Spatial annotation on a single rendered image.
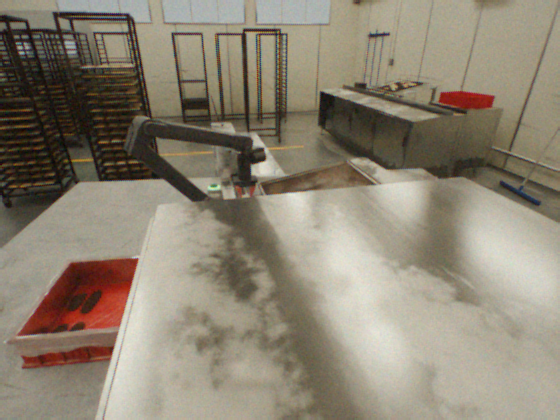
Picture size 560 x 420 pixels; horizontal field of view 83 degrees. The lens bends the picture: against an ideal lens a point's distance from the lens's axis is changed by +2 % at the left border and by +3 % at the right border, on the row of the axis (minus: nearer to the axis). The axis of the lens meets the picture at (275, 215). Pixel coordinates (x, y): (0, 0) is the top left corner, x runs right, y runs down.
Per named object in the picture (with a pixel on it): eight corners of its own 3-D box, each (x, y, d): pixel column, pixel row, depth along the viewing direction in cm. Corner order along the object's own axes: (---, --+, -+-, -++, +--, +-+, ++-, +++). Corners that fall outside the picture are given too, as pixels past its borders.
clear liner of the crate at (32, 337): (74, 282, 104) (65, 257, 99) (224, 269, 109) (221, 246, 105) (14, 373, 75) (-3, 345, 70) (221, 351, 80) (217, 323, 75)
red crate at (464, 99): (437, 102, 413) (439, 92, 407) (459, 101, 422) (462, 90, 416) (468, 108, 370) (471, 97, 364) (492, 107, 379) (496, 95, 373)
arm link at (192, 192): (110, 142, 100) (119, 149, 93) (138, 111, 102) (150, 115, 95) (202, 213, 132) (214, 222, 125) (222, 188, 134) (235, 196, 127)
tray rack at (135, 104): (105, 207, 338) (50, 11, 255) (113, 187, 388) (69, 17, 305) (164, 200, 353) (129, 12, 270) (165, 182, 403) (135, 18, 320)
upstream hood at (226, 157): (211, 131, 286) (210, 121, 282) (231, 130, 290) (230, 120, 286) (220, 180, 178) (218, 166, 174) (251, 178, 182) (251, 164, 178)
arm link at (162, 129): (132, 131, 103) (144, 137, 96) (134, 113, 101) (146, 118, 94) (239, 147, 132) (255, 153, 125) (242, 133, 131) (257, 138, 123)
